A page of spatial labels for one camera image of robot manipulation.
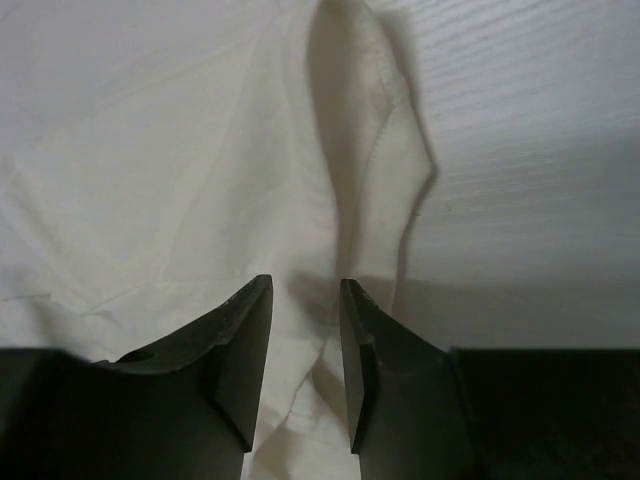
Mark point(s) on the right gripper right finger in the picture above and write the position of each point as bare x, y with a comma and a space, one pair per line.
418, 412

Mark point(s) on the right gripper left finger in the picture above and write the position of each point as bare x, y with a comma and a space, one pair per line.
182, 407

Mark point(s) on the white t shirt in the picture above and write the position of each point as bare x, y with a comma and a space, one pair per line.
157, 155

